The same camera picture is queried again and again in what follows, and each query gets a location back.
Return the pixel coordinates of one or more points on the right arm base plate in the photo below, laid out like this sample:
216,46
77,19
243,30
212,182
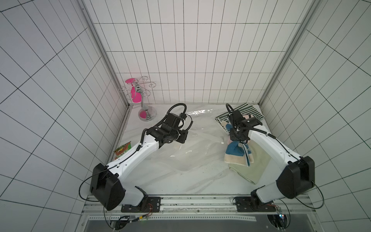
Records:
245,204

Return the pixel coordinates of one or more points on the blue and cream towel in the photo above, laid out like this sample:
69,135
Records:
238,153

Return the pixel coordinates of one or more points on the chrome cup holder stand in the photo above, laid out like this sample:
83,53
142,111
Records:
146,113

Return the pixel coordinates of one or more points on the clear plastic vacuum bag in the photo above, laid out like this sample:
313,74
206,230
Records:
195,167

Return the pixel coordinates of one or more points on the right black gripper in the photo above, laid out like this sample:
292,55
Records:
239,135

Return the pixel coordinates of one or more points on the colourful snack packet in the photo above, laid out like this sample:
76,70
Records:
121,150

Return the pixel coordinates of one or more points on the light green folded towel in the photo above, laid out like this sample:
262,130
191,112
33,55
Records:
258,164

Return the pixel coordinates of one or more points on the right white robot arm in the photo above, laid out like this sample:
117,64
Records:
297,172

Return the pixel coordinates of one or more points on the aluminium mounting rail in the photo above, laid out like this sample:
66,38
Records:
205,205

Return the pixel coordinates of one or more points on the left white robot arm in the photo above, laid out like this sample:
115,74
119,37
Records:
108,182

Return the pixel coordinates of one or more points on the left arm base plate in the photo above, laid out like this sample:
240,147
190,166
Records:
148,204

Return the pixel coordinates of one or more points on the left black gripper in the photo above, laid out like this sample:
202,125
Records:
184,134

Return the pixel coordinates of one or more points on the pink plastic cup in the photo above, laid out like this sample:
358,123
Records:
135,90

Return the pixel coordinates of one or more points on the green striped Doraemon towel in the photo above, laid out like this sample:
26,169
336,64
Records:
245,109

